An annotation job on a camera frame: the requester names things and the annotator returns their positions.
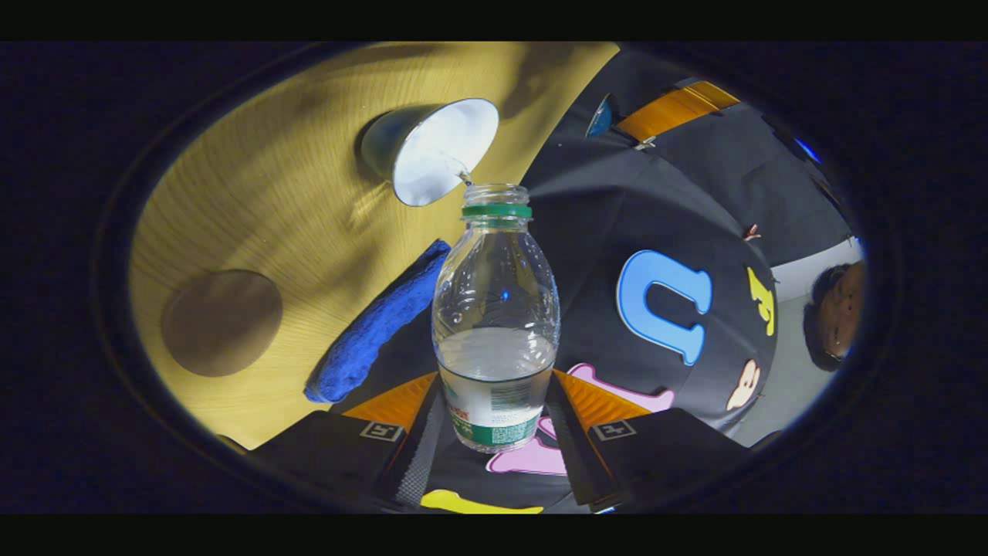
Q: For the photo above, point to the white teacup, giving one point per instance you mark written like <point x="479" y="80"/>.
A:
<point x="436" y="150"/>

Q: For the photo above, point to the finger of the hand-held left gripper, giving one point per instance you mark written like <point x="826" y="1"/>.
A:
<point x="675" y="110"/>

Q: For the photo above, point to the blue folded towel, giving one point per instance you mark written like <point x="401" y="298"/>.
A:
<point x="370" y="336"/>

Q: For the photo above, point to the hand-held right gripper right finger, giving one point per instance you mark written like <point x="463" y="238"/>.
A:
<point x="575" y="455"/>

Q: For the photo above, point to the clear plastic water bottle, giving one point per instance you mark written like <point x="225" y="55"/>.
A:
<point x="495" y="371"/>

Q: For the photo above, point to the black backdrop cloth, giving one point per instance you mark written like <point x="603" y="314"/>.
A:
<point x="617" y="201"/>

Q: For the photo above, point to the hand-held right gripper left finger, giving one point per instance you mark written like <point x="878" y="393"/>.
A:
<point x="417" y="459"/>

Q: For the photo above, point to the round brown coaster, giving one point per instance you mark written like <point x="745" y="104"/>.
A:
<point x="222" y="323"/>

